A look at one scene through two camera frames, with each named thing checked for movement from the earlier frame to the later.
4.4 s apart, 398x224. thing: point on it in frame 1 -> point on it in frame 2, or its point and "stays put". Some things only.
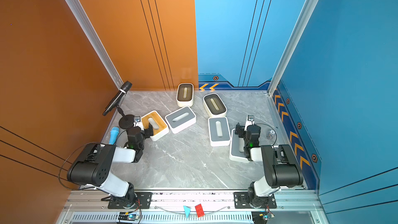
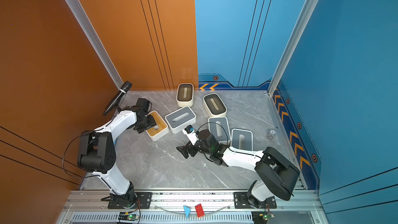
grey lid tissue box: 181,119 stays put
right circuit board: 261,217 stays put
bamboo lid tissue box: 160,127 stays put
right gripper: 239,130 -> 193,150
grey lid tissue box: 219,131 stays put
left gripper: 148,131 -> 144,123
